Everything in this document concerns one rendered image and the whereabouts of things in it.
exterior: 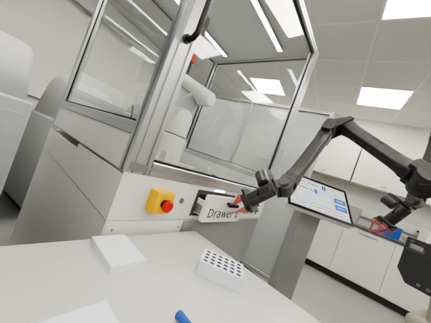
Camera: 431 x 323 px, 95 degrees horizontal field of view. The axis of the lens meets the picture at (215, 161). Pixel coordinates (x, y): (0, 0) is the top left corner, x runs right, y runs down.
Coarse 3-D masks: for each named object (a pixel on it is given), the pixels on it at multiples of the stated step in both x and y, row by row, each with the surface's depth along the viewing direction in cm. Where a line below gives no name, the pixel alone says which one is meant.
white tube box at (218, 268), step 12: (204, 252) 58; (204, 264) 52; (216, 264) 53; (228, 264) 56; (240, 264) 58; (204, 276) 52; (216, 276) 52; (228, 276) 51; (240, 276) 52; (228, 288) 51; (240, 288) 51
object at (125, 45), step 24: (120, 0) 96; (144, 0) 78; (168, 0) 66; (96, 24) 111; (120, 24) 88; (144, 24) 72; (168, 24) 62; (96, 48) 101; (120, 48) 82; (144, 48) 68; (96, 72) 93; (120, 72) 76; (144, 72) 64; (72, 96) 108; (96, 96) 86; (120, 96) 71; (144, 96) 61
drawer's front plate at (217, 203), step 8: (208, 200) 76; (216, 200) 80; (224, 200) 84; (232, 200) 89; (208, 208) 78; (216, 208) 81; (224, 208) 86; (232, 208) 91; (240, 208) 97; (200, 216) 77; (208, 216) 79; (216, 216) 83; (232, 216) 93
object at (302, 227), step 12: (300, 216) 151; (312, 216) 151; (288, 228) 161; (300, 228) 151; (312, 228) 151; (288, 240) 155; (300, 240) 151; (288, 252) 151; (300, 252) 151; (276, 264) 159; (288, 264) 151; (300, 264) 151; (276, 276) 153; (288, 276) 151; (276, 288) 150; (288, 288) 151
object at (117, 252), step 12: (96, 240) 48; (108, 240) 50; (120, 240) 52; (96, 252) 46; (108, 252) 46; (120, 252) 47; (132, 252) 49; (108, 264) 42; (120, 264) 43; (132, 264) 45; (144, 264) 48
